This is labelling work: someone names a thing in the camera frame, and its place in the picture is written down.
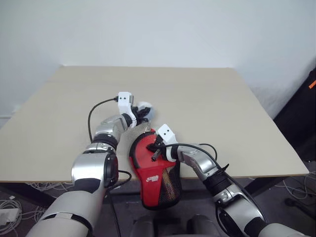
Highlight black panel with orange tape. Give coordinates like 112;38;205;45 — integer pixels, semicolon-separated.
273;66;316;164

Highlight dark grey rounded shape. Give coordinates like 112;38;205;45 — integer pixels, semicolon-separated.
130;215;156;237
187;214;219;237

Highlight white power strip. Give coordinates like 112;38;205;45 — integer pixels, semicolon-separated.
0;208;21;226

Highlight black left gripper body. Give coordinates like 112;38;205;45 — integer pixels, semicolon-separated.
132;106;145;125

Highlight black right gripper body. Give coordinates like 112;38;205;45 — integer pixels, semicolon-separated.
155;135;168;160

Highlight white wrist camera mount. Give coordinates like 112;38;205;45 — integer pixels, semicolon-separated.
117;91;137;129
156;124;177;162

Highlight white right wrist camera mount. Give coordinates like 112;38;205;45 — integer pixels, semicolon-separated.
156;124;177;162

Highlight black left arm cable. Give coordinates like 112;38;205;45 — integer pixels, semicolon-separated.
87;98;133;237

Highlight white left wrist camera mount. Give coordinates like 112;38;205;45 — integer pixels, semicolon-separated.
117;91;137;129

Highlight tangled white floor cables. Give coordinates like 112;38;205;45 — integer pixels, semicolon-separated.
280;172;316;201
0;181;76;227

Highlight red black mesh bag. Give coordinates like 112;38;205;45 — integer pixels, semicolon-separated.
125;100;182;211

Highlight red table tennis paddle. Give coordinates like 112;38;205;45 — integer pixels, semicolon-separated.
133;134;180;198

